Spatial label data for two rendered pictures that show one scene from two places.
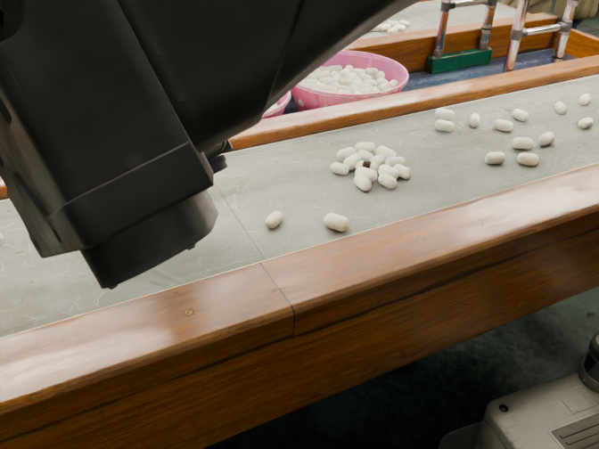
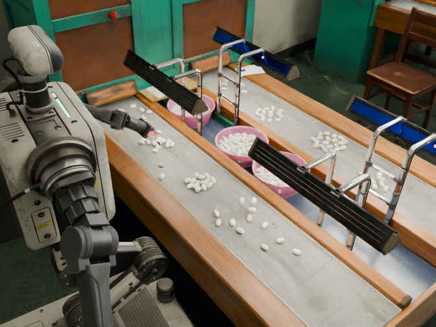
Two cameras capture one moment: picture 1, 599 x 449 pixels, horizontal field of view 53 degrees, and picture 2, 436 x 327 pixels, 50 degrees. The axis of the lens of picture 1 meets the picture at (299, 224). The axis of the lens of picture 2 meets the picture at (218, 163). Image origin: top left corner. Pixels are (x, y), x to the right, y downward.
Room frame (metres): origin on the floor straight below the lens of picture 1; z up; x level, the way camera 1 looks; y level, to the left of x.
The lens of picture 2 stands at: (0.64, -1.72, 2.07)
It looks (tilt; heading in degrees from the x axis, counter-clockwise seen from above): 37 degrees down; 80
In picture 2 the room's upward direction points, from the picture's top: 2 degrees clockwise
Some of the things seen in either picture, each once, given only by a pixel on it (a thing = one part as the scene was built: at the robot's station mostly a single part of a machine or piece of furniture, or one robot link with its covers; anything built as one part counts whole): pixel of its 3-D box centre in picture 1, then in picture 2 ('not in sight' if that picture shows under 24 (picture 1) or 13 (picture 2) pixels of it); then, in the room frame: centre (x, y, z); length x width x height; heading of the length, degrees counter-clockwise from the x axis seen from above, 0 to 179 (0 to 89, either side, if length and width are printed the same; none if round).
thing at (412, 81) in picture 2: not in sight; (405, 76); (2.66, 1.31, 0.45); 0.44 x 0.43 x 0.91; 118
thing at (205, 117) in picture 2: not in sight; (191, 111); (0.89, 0.54, 0.72); 0.27 x 0.27 x 0.10
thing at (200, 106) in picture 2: not in sight; (161, 78); (0.72, 0.26, 1.08); 0.62 x 0.08 x 0.07; 118
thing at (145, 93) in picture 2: not in sight; (169, 88); (0.79, 0.74, 0.77); 0.33 x 0.15 x 0.01; 28
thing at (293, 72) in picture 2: not in sight; (252, 50); (1.22, 0.53, 1.08); 0.62 x 0.08 x 0.07; 118
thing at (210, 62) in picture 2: not in sight; (210, 62); (1.06, 0.94, 0.83); 0.30 x 0.06 x 0.07; 28
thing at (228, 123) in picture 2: not in sight; (239, 85); (1.15, 0.48, 0.90); 0.20 x 0.19 x 0.45; 118
